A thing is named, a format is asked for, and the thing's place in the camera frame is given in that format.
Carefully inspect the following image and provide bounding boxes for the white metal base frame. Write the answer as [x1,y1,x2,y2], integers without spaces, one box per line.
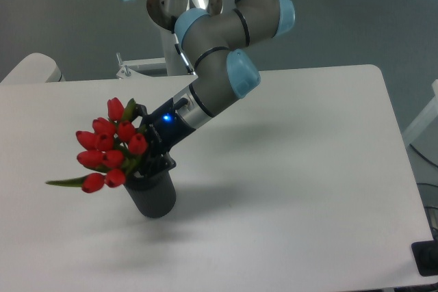
[116,53,196,79]

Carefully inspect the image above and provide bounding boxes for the dark grey ribbed vase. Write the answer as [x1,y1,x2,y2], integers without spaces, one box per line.
[125,170,177,219]

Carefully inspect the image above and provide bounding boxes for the red tulip bouquet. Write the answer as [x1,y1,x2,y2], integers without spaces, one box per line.
[45,97,151,194]

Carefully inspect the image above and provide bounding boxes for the black cable on pedestal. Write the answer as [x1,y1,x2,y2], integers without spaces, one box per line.
[172,31,198,76]

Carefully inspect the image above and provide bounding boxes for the black device at table edge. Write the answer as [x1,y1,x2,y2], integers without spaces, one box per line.
[411,240,437,277]

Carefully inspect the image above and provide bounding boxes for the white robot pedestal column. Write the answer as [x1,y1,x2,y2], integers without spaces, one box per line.
[159,28,192,76]

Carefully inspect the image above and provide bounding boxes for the white rounded furniture piece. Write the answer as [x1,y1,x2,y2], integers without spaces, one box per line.
[1,53,66,85]

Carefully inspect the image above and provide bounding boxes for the white furniture at right edge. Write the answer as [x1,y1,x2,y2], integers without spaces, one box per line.
[402,80,437,148]

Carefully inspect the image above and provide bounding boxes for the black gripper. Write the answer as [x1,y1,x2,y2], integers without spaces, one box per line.
[131,98,195,179]

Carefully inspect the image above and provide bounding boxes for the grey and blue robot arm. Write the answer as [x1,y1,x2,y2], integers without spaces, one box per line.
[126,0,295,177]

